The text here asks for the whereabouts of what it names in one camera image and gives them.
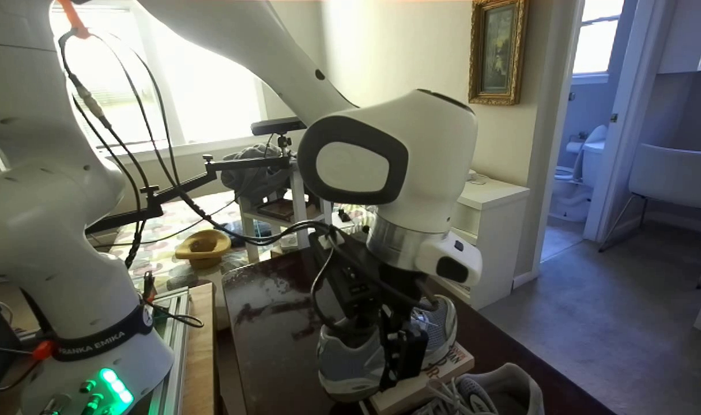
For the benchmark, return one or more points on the grey blue trainer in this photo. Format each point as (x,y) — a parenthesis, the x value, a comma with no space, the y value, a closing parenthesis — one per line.
(491,392)
(343,361)

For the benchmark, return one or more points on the aluminium profile rail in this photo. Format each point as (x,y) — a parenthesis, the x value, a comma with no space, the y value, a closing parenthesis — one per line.
(174,336)

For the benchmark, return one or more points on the yellow bowl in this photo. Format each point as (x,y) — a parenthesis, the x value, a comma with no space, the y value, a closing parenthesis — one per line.
(203,248)

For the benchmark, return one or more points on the white freestanding tub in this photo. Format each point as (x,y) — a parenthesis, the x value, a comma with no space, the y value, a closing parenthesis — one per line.
(675,173)

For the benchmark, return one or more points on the black boom rod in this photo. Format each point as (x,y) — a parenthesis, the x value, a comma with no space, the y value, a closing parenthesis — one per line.
(174,196)

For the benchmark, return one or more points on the white paperback book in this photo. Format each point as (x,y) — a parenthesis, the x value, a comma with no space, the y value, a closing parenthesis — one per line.
(411,387)

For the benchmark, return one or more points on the white nightstand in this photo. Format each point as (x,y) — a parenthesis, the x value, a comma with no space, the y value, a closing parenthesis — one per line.
(491,230)

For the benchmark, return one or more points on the small bright window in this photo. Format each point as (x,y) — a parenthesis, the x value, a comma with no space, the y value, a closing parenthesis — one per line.
(595,34)

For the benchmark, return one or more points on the black red clamp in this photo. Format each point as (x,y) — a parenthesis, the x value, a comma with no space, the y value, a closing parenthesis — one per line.
(149,290)

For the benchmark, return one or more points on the white door frame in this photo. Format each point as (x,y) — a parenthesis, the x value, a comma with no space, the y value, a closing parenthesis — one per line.
(554,138)

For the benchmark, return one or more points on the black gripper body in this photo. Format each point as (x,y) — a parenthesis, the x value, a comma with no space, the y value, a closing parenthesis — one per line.
(398,296)

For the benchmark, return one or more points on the white door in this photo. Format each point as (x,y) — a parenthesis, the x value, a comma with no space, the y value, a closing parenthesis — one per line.
(618,115)

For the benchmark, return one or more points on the black stereo camera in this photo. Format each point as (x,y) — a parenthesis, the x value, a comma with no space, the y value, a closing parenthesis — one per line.
(278,124)

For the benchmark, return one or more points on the gold framed picture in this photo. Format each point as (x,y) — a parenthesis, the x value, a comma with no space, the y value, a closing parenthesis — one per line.
(496,49)

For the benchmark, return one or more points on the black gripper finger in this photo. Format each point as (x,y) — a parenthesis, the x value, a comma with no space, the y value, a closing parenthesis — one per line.
(418,342)
(392,358)

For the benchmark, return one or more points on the white toilet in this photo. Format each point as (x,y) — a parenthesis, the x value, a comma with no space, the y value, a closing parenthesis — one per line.
(589,173)

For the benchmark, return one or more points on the large bright window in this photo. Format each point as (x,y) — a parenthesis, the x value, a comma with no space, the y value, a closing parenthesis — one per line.
(214,93)

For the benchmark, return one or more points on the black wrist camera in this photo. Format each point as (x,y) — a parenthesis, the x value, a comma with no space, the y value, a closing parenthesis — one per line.
(352,267)

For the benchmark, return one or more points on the white stool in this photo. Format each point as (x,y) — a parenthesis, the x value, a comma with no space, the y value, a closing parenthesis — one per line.
(299,203)

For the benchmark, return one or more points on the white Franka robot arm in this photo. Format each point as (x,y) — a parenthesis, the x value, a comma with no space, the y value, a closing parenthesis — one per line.
(43,215)

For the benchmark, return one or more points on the dark camera mount head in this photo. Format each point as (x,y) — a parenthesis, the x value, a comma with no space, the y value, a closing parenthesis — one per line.
(255,173)

